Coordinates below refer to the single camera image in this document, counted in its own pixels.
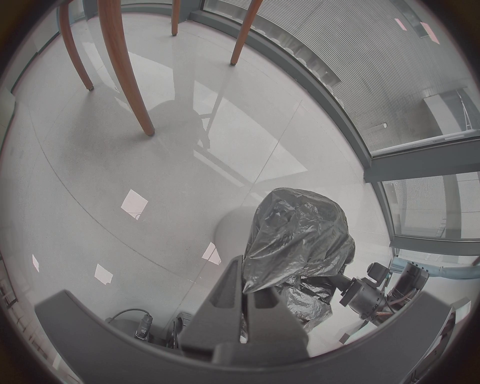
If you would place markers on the black plastic bag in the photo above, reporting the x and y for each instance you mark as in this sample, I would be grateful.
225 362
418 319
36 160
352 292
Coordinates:
300 232

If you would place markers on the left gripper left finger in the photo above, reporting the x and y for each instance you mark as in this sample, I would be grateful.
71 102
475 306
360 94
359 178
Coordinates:
221 318

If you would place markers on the window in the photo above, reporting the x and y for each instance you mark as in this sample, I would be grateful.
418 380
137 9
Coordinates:
412 165

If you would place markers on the white cushioned wooden chair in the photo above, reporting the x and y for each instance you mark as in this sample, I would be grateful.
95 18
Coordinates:
120 56

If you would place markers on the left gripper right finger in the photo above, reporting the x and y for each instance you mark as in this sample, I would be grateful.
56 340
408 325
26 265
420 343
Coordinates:
277 318

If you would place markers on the white trash bin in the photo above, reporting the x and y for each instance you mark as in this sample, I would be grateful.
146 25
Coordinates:
232 232

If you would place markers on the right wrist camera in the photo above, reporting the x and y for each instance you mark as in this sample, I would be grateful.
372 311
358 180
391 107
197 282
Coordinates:
377 272

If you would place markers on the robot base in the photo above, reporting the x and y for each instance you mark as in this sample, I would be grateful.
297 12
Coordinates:
123 330

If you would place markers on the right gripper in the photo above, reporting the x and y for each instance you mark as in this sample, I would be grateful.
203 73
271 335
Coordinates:
365 300

